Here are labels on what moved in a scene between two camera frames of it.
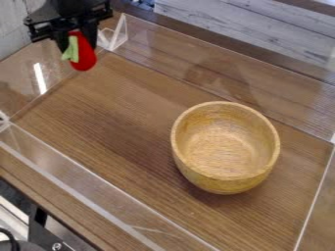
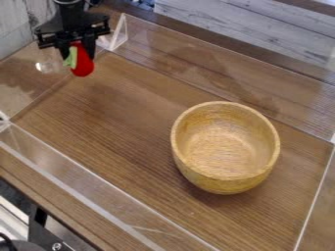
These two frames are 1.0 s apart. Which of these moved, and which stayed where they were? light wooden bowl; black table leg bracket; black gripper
Moved: black gripper
Stayed: light wooden bowl; black table leg bracket
